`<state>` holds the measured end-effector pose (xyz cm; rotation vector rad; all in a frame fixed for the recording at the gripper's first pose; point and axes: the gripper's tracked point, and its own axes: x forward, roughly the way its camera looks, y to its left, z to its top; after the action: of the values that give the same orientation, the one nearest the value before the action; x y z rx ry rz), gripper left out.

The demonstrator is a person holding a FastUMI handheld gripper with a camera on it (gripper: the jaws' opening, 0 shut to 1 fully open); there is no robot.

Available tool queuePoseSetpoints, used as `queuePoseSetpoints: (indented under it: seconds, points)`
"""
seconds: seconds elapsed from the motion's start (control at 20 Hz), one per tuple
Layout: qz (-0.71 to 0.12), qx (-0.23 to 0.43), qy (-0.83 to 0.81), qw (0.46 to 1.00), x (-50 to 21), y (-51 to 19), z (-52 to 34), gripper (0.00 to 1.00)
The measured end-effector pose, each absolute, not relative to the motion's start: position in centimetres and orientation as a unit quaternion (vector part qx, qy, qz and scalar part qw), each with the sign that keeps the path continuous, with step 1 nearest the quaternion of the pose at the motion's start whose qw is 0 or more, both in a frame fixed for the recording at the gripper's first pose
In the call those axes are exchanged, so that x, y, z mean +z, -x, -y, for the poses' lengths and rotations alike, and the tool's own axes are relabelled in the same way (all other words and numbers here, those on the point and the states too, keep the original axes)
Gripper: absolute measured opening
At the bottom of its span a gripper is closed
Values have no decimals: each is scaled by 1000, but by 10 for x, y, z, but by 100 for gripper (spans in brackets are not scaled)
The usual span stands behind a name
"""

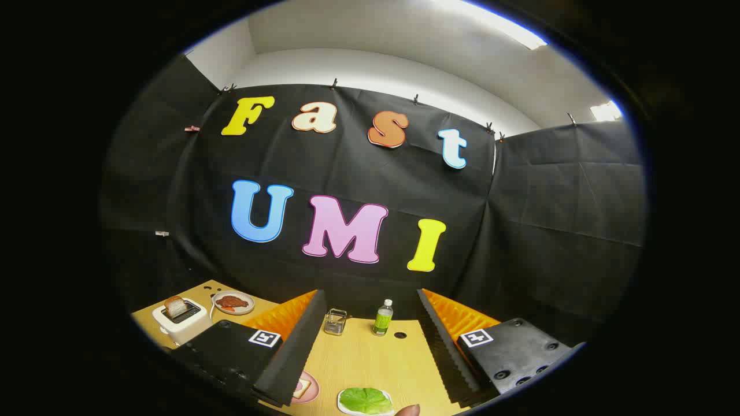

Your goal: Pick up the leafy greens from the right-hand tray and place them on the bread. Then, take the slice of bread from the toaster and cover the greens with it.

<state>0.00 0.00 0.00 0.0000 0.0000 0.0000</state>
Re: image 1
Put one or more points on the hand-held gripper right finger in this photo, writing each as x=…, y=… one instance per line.
x=442, y=352

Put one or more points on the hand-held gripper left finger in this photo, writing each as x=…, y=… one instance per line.
x=298, y=358

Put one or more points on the green lettuce leaf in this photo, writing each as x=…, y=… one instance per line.
x=364, y=400

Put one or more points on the toasted bread slice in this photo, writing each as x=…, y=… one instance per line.
x=174, y=306

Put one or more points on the white bread slice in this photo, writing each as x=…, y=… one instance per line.
x=302, y=388

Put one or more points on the pink round plate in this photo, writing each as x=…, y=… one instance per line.
x=314, y=393

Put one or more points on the white square plate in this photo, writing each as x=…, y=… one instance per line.
x=342, y=408

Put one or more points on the green drink bottle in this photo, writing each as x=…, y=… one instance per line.
x=382, y=320

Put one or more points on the round grey plate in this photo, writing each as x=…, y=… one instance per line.
x=251, y=303

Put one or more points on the red-brown meat slice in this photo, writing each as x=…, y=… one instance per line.
x=231, y=301

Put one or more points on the white toaster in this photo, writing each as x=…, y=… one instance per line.
x=185, y=330

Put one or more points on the black backdrop cloth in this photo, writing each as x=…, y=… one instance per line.
x=347, y=173

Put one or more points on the ceiling light panel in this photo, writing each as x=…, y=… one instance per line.
x=605, y=111

